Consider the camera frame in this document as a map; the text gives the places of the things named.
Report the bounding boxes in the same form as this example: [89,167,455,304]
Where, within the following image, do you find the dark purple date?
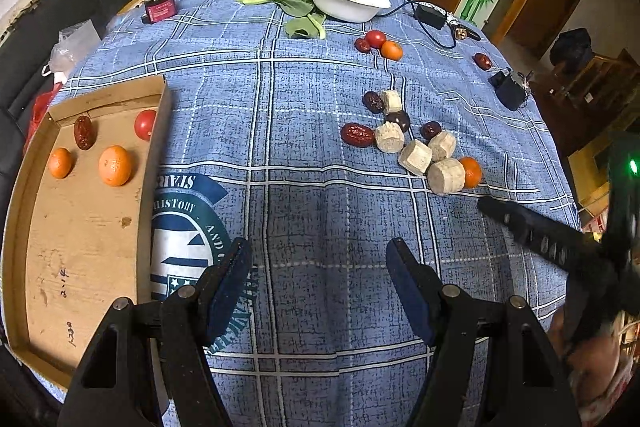
[384,110,411,134]

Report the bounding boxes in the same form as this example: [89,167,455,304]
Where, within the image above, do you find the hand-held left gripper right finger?
[385,237,583,427]

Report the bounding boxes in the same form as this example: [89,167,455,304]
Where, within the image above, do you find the black chair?
[0,0,143,168]

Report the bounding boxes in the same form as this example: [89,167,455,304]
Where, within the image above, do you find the dark bag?
[550,28,596,68]

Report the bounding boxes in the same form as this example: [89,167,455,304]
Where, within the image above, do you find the red plastic bag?
[27,89,63,142]

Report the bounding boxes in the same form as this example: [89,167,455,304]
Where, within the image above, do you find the black and brown plug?
[447,19,482,42]

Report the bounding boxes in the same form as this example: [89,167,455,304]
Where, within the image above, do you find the clear plastic bag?
[48,21,102,82]

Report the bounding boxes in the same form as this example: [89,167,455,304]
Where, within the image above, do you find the beige cut yam piece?
[374,123,405,154]
[427,158,466,196]
[398,139,433,176]
[380,90,404,114]
[427,131,457,162]

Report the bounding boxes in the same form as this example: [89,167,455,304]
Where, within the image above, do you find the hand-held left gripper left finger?
[57,237,253,427]

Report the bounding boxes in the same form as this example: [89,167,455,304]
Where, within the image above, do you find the red jar with dark lid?
[143,0,177,25]

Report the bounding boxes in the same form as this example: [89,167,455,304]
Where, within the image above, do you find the black power adapter with cable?
[379,0,458,50]

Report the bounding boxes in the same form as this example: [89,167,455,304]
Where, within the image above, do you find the small orange tangerine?
[48,148,75,180]

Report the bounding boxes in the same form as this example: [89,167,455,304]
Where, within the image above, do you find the wooden chair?
[530,49,640,148]

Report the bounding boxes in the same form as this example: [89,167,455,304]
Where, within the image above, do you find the large orange tangerine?
[98,145,133,186]

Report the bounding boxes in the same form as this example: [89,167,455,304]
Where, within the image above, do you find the person's right forearm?
[547,307,640,408]

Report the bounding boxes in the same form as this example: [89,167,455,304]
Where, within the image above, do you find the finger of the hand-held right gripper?
[477,195,609,274]

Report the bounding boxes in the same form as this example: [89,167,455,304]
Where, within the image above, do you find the green vegetable leaf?
[285,11,327,40]

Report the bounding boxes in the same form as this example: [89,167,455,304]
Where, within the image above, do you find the shallow cardboard box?
[2,75,173,390]

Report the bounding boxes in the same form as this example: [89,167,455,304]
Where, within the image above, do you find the brown wooden door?
[492,0,585,60]

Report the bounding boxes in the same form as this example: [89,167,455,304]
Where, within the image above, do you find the blue plaid tablecloth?
[47,0,583,427]

